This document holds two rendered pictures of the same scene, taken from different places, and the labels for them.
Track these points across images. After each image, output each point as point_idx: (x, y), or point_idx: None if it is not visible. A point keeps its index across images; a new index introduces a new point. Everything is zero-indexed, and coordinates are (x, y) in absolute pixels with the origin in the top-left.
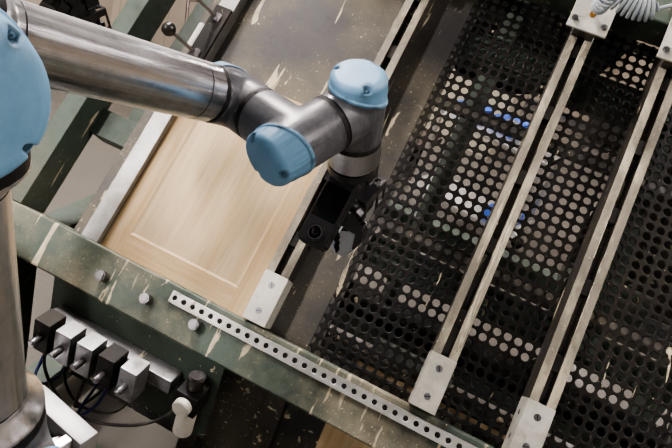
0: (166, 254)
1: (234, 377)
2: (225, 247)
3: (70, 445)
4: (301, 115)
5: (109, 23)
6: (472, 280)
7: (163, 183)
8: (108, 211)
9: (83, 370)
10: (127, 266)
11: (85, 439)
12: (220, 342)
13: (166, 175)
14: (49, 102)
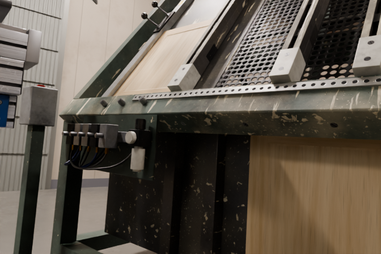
0: (137, 90)
1: (189, 183)
2: (165, 77)
3: (25, 32)
4: None
5: None
6: (301, 15)
7: (140, 71)
8: (113, 85)
9: (85, 140)
10: (116, 97)
11: (33, 29)
12: (156, 104)
13: (142, 67)
14: None
